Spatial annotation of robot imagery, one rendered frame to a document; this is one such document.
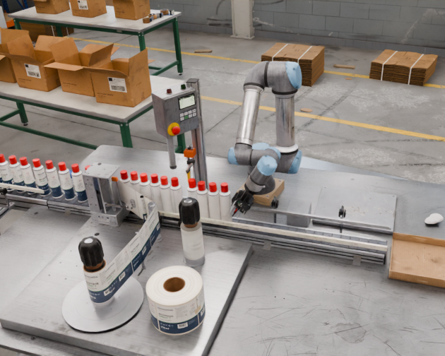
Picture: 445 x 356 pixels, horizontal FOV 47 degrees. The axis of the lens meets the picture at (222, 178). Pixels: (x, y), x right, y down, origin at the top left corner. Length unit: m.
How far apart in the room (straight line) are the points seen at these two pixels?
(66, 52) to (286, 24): 4.20
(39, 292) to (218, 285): 0.71
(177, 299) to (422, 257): 1.07
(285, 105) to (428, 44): 5.15
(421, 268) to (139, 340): 1.15
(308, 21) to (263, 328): 6.21
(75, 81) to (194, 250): 2.48
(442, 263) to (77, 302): 1.46
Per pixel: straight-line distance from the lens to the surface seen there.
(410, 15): 7.31
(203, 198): 2.28
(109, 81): 3.93
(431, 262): 2.30
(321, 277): 2.15
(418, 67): 6.29
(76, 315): 2.03
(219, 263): 2.14
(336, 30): 7.62
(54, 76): 4.50
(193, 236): 2.04
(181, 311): 1.81
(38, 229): 2.64
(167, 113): 2.17
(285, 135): 2.38
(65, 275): 2.23
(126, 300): 2.03
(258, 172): 2.09
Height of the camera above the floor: 2.28
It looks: 31 degrees down
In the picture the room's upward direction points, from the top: 4 degrees counter-clockwise
